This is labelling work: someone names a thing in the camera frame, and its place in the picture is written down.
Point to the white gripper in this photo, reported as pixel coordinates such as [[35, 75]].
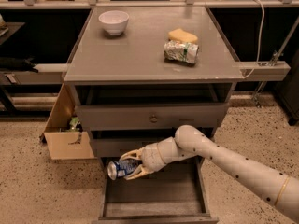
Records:
[[150, 158]]

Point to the blue pepsi can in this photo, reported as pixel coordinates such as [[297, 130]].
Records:
[[118, 169]]

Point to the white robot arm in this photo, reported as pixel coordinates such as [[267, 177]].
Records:
[[274, 187]]

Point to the grey middle drawer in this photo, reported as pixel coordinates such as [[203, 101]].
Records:
[[114, 143]]

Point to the grey open bottom drawer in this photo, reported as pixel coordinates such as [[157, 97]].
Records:
[[174, 195]]

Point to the grey top drawer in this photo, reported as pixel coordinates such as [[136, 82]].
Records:
[[145, 117]]

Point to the grey drawer cabinet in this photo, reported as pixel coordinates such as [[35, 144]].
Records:
[[131, 69]]

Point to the green item in box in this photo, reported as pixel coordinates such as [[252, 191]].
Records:
[[74, 125]]

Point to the open cardboard box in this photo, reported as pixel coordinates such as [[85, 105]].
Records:
[[62, 142]]

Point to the green white chip bag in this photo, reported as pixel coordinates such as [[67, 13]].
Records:
[[182, 52]]

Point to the yellow sponge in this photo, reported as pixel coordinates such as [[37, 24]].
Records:
[[182, 36]]

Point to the white bowl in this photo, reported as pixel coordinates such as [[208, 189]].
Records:
[[114, 22]]

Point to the black cloth on bench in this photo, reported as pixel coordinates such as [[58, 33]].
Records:
[[15, 64]]

